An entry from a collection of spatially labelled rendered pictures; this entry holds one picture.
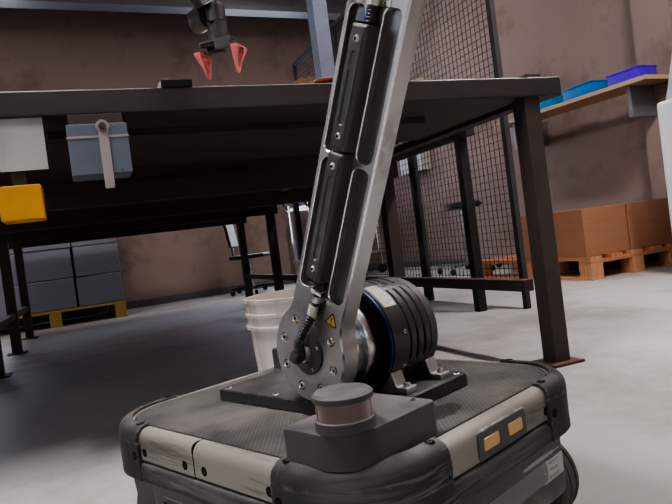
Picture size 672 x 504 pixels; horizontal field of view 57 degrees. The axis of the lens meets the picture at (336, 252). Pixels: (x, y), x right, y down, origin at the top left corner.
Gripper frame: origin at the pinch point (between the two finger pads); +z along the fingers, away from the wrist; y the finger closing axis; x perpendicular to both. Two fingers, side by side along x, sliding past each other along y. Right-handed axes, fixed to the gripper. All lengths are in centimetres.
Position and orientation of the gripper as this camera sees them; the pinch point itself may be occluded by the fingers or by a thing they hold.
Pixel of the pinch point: (223, 73)
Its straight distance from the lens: 191.4
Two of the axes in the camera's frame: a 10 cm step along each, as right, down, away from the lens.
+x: -3.2, 0.8, -9.4
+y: -9.4, 1.1, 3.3
